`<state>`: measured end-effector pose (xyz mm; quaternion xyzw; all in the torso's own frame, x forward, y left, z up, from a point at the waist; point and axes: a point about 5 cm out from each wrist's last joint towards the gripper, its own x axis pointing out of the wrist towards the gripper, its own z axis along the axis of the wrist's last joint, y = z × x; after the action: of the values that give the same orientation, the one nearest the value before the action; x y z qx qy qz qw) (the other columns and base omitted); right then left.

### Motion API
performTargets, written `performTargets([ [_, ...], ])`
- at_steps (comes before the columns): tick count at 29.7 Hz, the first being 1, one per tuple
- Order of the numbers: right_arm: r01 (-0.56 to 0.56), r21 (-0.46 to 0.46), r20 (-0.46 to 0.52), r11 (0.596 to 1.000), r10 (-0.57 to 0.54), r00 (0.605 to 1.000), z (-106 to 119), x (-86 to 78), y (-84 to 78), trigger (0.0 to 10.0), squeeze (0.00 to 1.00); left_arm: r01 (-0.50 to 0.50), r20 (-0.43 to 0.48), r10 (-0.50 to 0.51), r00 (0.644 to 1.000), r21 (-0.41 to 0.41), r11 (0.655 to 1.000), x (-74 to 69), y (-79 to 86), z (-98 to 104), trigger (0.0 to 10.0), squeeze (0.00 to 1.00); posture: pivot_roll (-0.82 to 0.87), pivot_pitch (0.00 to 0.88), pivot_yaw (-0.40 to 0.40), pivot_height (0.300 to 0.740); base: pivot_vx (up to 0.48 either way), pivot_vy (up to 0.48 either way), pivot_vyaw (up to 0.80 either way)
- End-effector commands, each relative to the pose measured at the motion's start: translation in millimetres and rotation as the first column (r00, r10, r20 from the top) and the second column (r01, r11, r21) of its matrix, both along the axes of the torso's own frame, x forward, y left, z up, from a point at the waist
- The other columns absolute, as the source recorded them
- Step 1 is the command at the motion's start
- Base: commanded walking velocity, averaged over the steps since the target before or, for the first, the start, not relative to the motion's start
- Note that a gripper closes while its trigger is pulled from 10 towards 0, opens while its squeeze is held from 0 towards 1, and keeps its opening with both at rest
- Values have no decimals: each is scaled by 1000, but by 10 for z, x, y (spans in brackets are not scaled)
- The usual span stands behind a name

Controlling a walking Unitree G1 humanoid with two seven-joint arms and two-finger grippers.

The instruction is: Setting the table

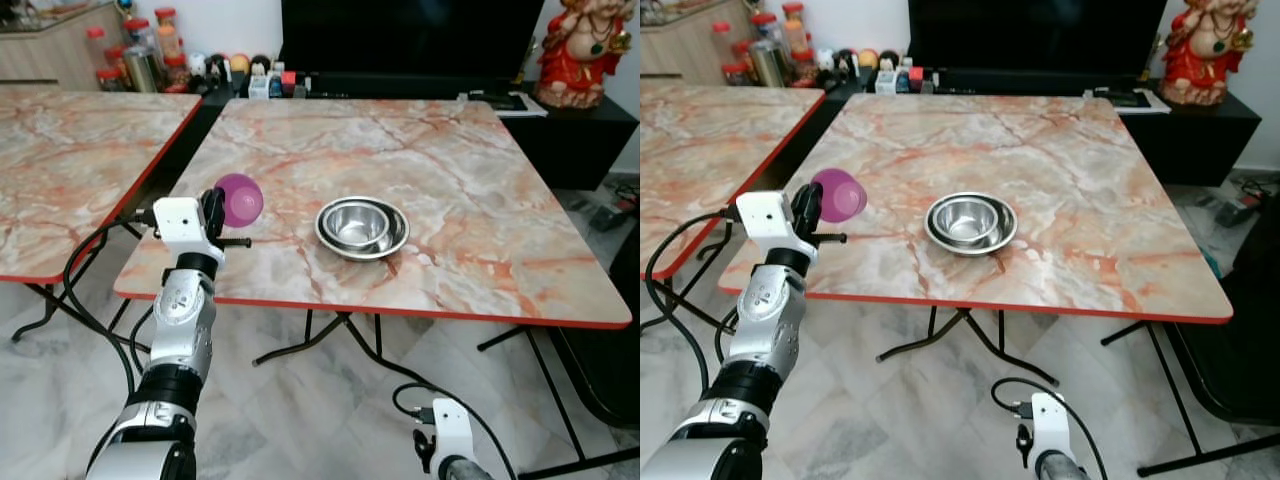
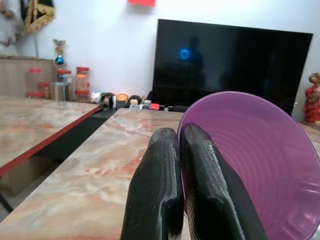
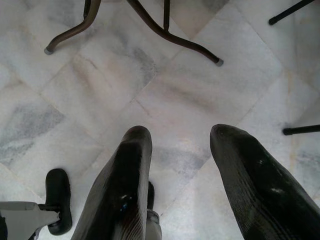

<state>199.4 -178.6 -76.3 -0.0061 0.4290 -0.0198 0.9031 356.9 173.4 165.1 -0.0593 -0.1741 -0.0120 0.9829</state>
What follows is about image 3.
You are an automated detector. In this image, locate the grey robot leg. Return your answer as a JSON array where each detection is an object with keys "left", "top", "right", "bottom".
[
  {"left": 143, "top": 209, "right": 164, "bottom": 240},
  {"left": 0, "top": 201, "right": 62, "bottom": 240}
]

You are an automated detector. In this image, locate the grey left robot leg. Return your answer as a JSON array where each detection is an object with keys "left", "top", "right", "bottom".
[{"left": 0, "top": 201, "right": 62, "bottom": 240}]

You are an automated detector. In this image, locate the black robot foot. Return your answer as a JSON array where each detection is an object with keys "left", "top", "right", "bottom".
[
  {"left": 147, "top": 180, "right": 156, "bottom": 211},
  {"left": 45, "top": 168, "right": 74, "bottom": 236}
]

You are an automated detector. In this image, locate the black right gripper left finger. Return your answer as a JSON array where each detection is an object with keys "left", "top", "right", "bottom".
[{"left": 71, "top": 125, "right": 153, "bottom": 240}]

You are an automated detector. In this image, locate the black right robot foot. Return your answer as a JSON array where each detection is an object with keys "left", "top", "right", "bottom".
[{"left": 147, "top": 180, "right": 156, "bottom": 211}]

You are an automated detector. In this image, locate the black chair leg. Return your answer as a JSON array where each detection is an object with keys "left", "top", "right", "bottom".
[
  {"left": 268, "top": 0, "right": 316, "bottom": 26},
  {"left": 282, "top": 124, "right": 320, "bottom": 136}
]

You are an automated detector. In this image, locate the black left robot foot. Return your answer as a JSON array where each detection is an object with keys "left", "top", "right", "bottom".
[{"left": 45, "top": 168, "right": 74, "bottom": 236}]

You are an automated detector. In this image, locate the grey right robot leg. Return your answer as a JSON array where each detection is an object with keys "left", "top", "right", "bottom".
[{"left": 143, "top": 209, "right": 164, "bottom": 240}]

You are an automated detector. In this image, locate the straight black thin furniture leg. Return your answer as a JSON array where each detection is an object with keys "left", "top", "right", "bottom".
[{"left": 163, "top": 0, "right": 171, "bottom": 30}]

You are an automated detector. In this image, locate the curved brown metal table leg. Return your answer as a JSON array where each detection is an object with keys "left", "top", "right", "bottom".
[
  {"left": 44, "top": 0, "right": 92, "bottom": 55},
  {"left": 126, "top": 0, "right": 224, "bottom": 67}
]

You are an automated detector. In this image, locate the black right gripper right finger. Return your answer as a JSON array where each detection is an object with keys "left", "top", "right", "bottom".
[{"left": 209, "top": 123, "right": 320, "bottom": 240}]

